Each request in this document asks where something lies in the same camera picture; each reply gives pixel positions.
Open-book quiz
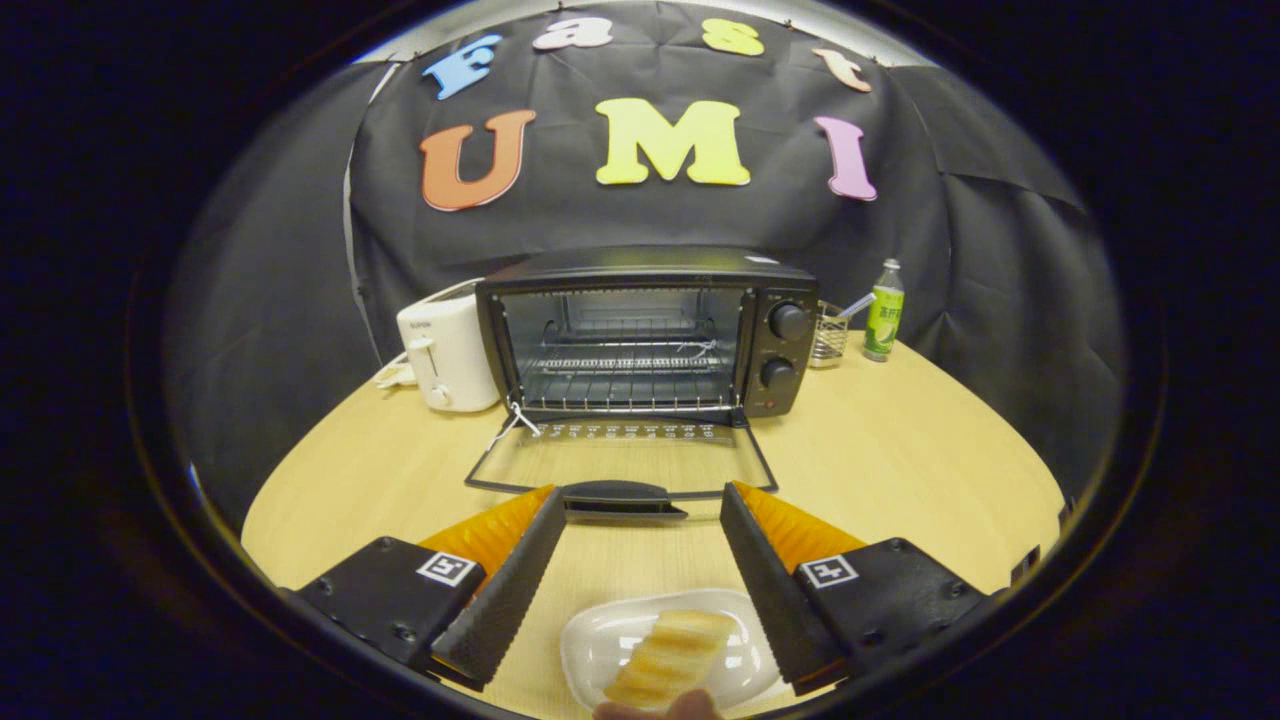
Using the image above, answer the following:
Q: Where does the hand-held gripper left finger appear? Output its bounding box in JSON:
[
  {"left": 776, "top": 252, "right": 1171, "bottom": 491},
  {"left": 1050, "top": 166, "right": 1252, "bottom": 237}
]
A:
[{"left": 290, "top": 485, "right": 568, "bottom": 693}]

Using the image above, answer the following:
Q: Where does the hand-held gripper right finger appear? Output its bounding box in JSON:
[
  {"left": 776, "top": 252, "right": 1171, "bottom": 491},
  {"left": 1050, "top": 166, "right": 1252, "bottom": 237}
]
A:
[{"left": 720, "top": 480, "right": 1001, "bottom": 696}]

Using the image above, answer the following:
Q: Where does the golden ridged bread roll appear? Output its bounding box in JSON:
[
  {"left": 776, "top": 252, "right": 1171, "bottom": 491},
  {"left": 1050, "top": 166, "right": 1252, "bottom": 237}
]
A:
[{"left": 603, "top": 610, "right": 739, "bottom": 713}]

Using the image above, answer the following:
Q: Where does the black toaster oven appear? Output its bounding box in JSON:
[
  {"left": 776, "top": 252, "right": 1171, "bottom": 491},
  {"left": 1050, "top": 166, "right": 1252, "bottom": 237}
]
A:
[{"left": 465, "top": 245, "right": 821, "bottom": 521}]

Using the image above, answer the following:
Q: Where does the white slot toaster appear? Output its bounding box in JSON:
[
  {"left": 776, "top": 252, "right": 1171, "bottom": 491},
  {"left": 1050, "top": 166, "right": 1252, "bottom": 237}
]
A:
[{"left": 396, "top": 278, "right": 501, "bottom": 413}]

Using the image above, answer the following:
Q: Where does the white plastic plate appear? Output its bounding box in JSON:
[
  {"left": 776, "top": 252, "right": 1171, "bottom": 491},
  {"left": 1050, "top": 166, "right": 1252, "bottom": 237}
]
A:
[{"left": 559, "top": 588, "right": 786, "bottom": 713}]

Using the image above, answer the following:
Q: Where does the green drink bottle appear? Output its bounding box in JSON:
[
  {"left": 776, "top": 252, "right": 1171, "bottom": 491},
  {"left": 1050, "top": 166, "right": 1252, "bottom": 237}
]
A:
[{"left": 864, "top": 259, "right": 906, "bottom": 363}]

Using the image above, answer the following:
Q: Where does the wire mesh utensil holder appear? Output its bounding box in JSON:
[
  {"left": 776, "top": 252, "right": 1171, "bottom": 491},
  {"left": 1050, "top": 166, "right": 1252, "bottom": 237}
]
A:
[{"left": 810, "top": 300, "right": 851, "bottom": 369}]

